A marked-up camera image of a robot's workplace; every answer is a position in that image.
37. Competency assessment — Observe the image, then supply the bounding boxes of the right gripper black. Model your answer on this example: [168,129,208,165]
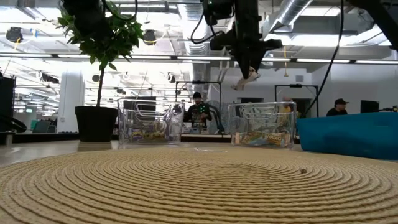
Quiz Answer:
[210,0,282,79]

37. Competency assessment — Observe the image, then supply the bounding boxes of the clear plastic bin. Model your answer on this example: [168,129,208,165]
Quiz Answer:
[228,101,298,149]
[117,98,187,146]

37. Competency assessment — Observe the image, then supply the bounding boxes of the person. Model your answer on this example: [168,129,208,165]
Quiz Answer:
[325,98,349,117]
[278,96,299,125]
[183,91,213,129]

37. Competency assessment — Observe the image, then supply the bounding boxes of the ceiling strip light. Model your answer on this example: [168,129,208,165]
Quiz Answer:
[0,52,398,65]

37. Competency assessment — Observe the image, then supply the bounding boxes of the black hanging ceiling speaker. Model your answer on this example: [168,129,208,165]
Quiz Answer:
[5,26,24,44]
[142,29,158,47]

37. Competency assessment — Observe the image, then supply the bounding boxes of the blue plastic box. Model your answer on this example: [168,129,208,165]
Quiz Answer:
[296,111,398,161]

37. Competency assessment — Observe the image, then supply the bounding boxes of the small black monitor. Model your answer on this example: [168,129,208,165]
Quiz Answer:
[360,100,381,114]

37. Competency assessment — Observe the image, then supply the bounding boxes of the round woven tan placemat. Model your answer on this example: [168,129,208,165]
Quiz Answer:
[0,146,398,224]

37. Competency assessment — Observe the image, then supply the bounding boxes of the green plant in black pot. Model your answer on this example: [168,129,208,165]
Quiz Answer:
[57,0,144,143]

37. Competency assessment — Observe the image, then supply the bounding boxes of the large black monitor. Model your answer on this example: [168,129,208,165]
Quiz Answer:
[0,73,16,138]

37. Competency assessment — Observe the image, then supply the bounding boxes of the black metal frame stand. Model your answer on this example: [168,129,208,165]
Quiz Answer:
[274,83,320,118]
[175,80,223,133]

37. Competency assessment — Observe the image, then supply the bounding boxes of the silver ceiling duct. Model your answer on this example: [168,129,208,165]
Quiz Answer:
[260,0,314,60]
[177,0,213,57]

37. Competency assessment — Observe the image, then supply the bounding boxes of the long black cable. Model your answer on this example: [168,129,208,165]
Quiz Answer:
[303,0,345,118]

